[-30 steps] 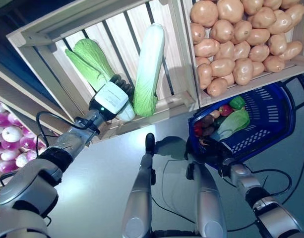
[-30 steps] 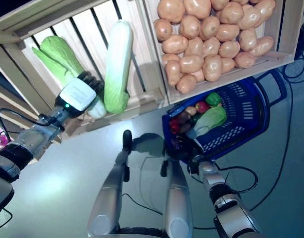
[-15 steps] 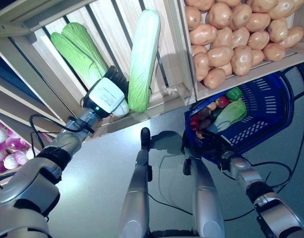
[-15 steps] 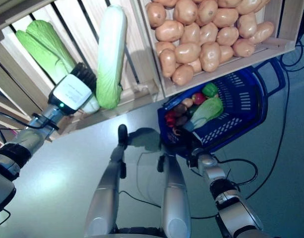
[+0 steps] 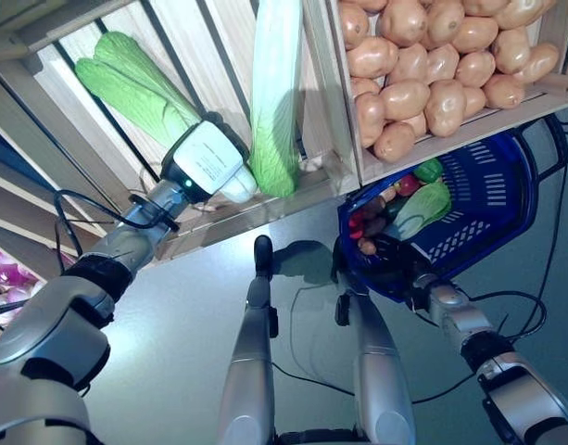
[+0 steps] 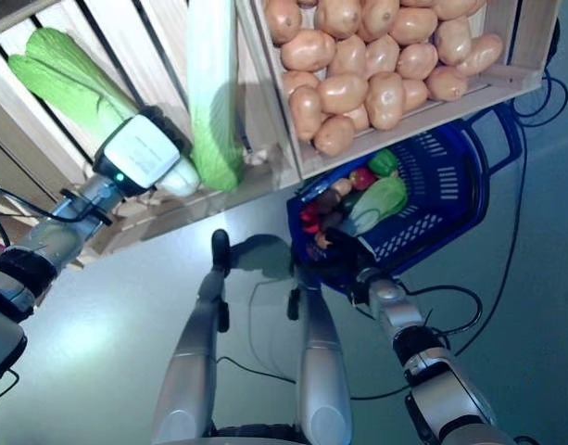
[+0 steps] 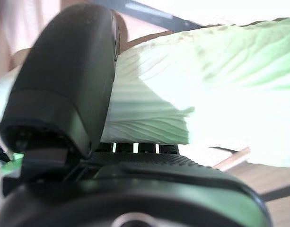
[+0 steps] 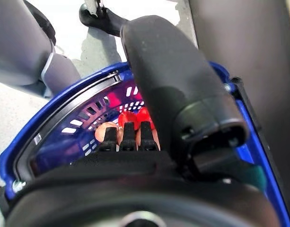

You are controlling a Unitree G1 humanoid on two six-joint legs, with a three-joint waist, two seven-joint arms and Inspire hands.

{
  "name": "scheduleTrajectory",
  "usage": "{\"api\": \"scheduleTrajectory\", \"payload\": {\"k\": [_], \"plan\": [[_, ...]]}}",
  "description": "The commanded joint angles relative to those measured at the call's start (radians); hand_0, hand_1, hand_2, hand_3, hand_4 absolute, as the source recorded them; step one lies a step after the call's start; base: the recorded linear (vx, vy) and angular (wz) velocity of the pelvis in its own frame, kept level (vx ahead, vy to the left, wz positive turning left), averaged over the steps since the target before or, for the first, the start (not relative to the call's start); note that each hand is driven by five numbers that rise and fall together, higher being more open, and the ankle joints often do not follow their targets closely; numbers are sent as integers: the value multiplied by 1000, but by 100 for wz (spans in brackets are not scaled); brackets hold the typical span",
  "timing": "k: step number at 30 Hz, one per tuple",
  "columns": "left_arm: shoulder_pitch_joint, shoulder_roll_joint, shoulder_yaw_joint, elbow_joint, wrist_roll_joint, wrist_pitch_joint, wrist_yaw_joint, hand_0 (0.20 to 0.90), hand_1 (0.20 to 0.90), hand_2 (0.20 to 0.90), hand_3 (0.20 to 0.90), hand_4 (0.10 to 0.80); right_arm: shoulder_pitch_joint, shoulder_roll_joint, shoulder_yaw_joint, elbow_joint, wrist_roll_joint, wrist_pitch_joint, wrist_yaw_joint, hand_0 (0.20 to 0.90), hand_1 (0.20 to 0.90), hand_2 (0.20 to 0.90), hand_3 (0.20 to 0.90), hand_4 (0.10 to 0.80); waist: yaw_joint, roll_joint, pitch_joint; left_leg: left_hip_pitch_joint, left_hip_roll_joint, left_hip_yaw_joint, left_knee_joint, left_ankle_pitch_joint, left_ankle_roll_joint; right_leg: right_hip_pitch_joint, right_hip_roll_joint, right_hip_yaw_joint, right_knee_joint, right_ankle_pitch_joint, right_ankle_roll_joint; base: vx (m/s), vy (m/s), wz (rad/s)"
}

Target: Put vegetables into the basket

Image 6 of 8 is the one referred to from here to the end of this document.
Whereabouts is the dark green cucumber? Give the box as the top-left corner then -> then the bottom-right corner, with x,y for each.
339,192 -> 364,213

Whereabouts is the silver right robot leg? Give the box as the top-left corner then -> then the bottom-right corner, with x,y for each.
286,271 -> 357,445

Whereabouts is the green bell pepper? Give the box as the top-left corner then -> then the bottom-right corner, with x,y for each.
368,149 -> 399,177

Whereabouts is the silver robot leg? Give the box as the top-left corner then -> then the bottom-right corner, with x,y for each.
151,229 -> 233,445
286,271 -> 357,445

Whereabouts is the blue plastic shopping basket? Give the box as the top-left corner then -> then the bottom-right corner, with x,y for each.
285,108 -> 525,321

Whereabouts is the wooden potato crate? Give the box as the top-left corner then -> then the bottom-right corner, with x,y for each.
234,0 -> 561,182

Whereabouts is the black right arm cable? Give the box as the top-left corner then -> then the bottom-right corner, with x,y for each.
401,283 -> 485,356

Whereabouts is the black floor cable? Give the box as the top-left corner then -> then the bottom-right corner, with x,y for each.
213,354 -> 414,402

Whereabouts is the napa cabbage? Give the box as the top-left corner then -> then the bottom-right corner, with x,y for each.
184,0 -> 246,192
347,175 -> 408,235
7,26 -> 201,196

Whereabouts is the black hanging cable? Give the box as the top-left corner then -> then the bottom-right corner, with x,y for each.
489,44 -> 568,302

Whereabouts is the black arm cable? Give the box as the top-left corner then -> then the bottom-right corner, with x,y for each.
0,180 -> 14,249
401,283 -> 485,356

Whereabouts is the wooden cabbage crate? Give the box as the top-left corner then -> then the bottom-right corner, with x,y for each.
0,0 -> 303,270

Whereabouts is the thin grey floor cable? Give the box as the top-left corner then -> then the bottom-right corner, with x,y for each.
246,277 -> 297,384

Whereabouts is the brown round vegetable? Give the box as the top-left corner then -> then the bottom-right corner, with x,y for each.
316,188 -> 344,217

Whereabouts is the silver left robot leg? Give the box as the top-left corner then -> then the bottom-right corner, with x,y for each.
151,229 -> 233,445

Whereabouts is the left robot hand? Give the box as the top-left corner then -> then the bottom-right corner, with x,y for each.
93,105 -> 193,199

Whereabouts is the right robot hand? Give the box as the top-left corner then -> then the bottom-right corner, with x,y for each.
324,224 -> 383,283

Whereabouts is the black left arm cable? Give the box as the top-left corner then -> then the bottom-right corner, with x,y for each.
0,180 -> 14,249

